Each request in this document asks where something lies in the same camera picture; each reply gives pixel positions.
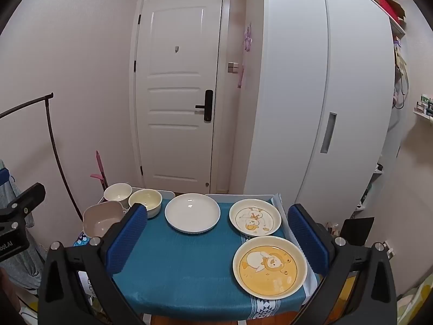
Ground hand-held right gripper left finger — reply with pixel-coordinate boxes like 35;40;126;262
38;203;149;325

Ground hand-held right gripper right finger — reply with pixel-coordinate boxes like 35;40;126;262
287;204;397;325

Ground pink bowl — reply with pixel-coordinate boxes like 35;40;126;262
83;200;126;238

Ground cream bowl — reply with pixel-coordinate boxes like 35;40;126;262
129;188;163;219

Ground white deep bowl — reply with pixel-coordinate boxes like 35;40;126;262
103;183;133;207

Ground yellow bear print plate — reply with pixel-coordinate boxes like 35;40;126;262
233;236;308;300

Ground white bear print plate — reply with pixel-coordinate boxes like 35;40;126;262
229;198;282;238

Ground person's left hand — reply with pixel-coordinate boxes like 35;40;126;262
0;267;21;315

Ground grey hanging garment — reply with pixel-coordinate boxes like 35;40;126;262
0;160;45;291

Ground black panel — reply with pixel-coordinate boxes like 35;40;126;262
338;217;376;248

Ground blue tablecloth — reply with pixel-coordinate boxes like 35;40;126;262
111;194;320;320

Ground white open shelf unit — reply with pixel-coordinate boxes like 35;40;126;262
355;162;385;211

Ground black clothes rack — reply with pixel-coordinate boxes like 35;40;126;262
0;92;84;218

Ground yellow patterned cloth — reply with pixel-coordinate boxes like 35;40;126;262
397;277;431;325

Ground white wardrobe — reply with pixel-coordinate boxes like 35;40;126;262
244;0;402;210

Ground white door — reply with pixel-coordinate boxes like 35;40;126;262
130;0;225;193

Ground hanging bags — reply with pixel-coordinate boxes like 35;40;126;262
392;38;411;109

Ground red box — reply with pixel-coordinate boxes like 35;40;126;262
376;0;406;25

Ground pink handled mop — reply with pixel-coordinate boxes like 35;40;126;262
90;150;109;191

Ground black door lock handle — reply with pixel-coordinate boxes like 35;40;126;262
195;90;214;122

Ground wall shelf with items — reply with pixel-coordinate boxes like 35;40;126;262
413;96;433;125

